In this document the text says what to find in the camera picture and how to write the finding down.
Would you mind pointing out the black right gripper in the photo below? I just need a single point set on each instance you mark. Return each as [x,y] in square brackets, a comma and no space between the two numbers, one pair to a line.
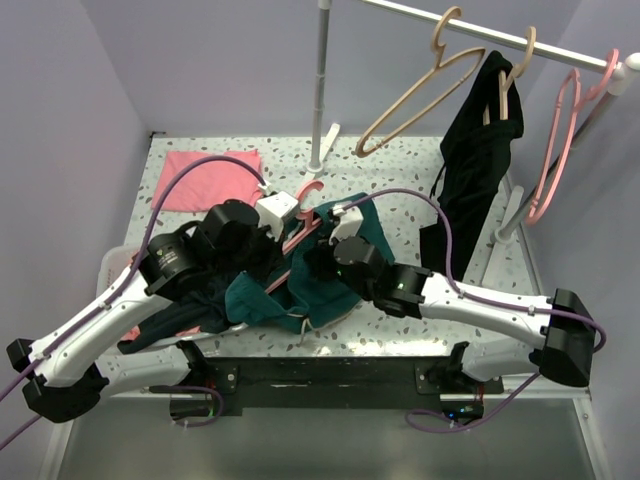
[318,257]

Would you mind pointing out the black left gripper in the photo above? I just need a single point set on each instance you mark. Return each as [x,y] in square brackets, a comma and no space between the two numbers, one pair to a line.
[273,258]

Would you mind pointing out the pink hanger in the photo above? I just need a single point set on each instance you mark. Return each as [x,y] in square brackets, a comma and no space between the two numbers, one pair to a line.
[304,223]
[570,102]

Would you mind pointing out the green shorts with drawstring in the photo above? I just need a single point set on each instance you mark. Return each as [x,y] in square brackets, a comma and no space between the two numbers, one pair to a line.
[293,298]

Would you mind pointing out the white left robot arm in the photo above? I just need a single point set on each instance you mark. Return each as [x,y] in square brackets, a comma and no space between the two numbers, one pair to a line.
[72,369]

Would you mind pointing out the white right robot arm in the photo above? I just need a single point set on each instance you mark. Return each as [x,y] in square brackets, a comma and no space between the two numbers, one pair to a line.
[554,337]

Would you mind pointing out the beige hanger with garment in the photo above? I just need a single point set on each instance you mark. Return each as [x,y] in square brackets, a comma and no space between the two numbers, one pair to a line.
[499,82]

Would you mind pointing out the pink folded shirt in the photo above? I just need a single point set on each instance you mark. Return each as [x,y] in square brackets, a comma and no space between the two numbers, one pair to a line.
[207,185]

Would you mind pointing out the dark navy clothes in basket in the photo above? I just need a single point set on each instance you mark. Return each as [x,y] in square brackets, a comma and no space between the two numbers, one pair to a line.
[203,308]

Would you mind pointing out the pink cloth in basket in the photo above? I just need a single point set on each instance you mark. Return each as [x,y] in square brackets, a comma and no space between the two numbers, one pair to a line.
[131,335]

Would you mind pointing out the white perforated laundry basket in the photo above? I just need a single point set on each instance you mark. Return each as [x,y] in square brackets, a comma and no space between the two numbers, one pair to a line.
[112,265]

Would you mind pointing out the black hanging garment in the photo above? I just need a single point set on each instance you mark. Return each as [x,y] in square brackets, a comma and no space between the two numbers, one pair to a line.
[475,159]

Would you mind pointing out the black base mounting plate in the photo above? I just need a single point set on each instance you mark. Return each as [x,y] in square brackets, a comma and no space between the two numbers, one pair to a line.
[325,382]

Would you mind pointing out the white clothes rack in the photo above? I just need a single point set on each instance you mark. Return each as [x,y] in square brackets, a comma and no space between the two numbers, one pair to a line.
[617,76]

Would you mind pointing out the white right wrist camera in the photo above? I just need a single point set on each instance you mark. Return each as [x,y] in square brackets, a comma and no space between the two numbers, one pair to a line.
[346,221]

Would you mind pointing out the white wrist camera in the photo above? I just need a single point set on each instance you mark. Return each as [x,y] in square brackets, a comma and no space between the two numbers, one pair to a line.
[275,211]
[346,221]

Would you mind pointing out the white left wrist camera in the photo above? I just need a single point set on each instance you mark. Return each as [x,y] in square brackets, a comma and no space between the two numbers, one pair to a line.
[275,211]

